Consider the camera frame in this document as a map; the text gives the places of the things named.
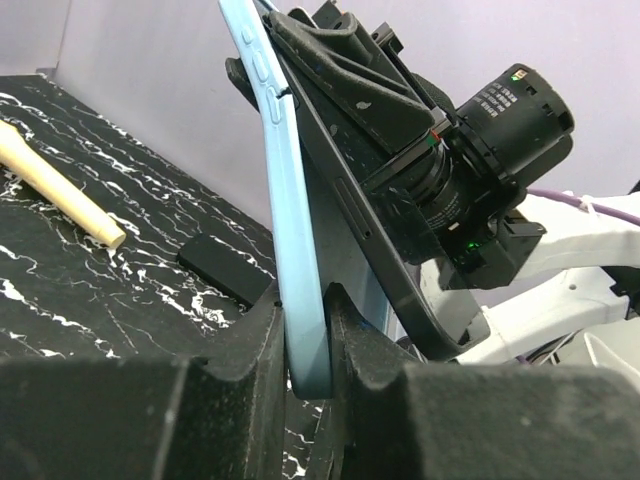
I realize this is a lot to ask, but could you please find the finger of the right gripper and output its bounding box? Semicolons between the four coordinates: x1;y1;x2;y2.
225;58;260;112
269;12;435;153

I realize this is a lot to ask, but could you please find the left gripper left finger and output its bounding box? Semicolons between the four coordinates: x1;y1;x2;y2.
1;285;286;479

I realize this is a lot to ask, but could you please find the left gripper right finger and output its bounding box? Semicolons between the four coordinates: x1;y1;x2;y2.
324;284;639;480

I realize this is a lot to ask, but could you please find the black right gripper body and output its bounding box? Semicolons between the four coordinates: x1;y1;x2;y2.
359;62;575;291

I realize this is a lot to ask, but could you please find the black smartphone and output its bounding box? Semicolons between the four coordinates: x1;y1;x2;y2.
256;1;491;361

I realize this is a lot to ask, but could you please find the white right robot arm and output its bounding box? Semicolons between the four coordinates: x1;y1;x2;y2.
220;1;639;383

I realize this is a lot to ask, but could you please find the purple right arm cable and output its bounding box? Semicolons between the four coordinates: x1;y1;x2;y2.
528;188;640;226

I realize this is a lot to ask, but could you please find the cream wooden recorder flute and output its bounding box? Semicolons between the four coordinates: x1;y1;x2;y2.
1;121;126;249

